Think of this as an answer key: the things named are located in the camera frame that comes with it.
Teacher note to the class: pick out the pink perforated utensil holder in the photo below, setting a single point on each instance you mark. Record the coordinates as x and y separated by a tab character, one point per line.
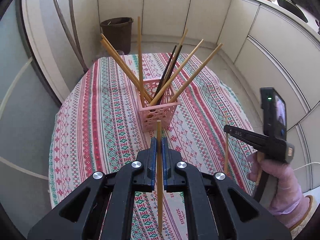
148	115

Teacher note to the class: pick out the white lower kitchen cabinets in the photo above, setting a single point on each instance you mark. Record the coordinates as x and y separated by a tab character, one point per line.
263	46

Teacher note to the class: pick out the bamboo chopstick lowest left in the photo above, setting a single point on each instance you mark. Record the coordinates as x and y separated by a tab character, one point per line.
120	64

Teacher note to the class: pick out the black chopstick in holder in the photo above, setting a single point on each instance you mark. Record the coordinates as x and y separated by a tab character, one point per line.
165	71

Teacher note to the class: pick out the camera with screen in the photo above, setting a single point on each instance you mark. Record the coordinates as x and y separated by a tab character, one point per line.
274	113

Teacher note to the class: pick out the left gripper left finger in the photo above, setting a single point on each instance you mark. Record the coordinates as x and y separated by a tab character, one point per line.
102	206

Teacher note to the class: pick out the frosted glass door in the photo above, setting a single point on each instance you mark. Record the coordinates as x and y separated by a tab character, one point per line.
28	110

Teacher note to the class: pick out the pink gloved hand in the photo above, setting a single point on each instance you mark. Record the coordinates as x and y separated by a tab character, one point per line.
289	200

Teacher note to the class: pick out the bamboo chopstick in holder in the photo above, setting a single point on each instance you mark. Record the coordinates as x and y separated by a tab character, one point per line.
140	64

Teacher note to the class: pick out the dark brown trash bin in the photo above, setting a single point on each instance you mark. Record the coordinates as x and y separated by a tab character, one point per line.
118	31

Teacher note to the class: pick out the bamboo chopstick low left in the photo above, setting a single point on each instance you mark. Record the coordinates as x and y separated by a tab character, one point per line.
122	62

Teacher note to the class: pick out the patterned tablecloth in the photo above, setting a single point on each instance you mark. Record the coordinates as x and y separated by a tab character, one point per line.
97	129

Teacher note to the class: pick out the dark-handled broom pole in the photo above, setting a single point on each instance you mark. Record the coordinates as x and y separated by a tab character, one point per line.
76	38

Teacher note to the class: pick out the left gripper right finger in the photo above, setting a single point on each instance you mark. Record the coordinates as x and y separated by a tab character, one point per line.
215	206

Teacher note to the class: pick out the black wok pan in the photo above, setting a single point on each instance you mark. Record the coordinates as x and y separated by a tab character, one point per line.
289	6

